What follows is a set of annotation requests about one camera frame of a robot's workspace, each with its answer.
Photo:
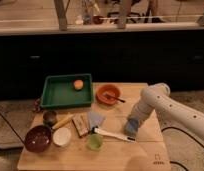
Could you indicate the dark spoon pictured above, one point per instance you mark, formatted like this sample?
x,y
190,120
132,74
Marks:
x,y
116,98

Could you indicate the dark red bowl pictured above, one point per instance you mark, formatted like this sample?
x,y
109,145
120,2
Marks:
x,y
38,139

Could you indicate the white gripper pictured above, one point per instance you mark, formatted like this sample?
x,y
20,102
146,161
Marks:
x,y
141,111

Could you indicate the orange bowl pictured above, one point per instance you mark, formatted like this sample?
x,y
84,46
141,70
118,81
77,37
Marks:
x,y
107,89

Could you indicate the small red object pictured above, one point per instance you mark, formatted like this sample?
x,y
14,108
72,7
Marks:
x,y
37,107

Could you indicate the yellow handled tool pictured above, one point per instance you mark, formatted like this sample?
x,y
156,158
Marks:
x,y
62,122

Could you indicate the white handled brush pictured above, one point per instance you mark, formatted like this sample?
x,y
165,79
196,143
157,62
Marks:
x,y
115,135

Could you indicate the green plastic tray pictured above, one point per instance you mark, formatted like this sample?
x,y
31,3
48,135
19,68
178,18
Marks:
x,y
59,92

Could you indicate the orange round fruit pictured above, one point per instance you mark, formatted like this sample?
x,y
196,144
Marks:
x,y
78,84

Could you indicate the brown wooden block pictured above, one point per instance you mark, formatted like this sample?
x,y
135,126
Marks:
x,y
80,125

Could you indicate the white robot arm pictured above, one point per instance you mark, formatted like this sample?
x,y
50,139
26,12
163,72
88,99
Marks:
x,y
156,97

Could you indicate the white bowl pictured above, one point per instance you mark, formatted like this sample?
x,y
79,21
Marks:
x,y
62,137

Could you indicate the blue sponge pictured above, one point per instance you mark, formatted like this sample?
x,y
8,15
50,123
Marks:
x,y
131,127

